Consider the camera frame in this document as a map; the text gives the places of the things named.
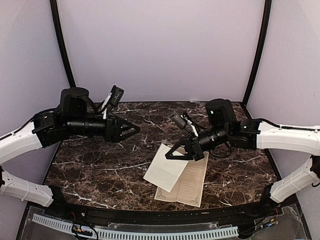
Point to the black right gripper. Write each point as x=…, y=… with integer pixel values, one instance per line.
x=197, y=153

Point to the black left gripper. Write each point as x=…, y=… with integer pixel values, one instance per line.
x=113, y=131

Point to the beige ornate letter paper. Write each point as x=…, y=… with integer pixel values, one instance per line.
x=162, y=172
x=188, y=189

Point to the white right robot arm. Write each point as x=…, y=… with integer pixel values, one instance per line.
x=283, y=141

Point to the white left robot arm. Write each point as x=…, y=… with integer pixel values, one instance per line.
x=41, y=131

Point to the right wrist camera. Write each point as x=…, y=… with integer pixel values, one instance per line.
x=181, y=122

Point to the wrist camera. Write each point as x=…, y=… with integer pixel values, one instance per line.
x=113, y=97
x=181, y=122

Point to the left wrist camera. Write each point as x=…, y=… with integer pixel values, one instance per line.
x=113, y=97

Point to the black front rail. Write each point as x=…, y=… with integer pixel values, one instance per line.
x=245, y=214

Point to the white slotted cable duct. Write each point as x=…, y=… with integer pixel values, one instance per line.
x=119, y=231

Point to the black left frame post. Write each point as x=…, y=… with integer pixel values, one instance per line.
x=61, y=42

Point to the black frame corner post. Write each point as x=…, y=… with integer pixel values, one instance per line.
x=258, y=53

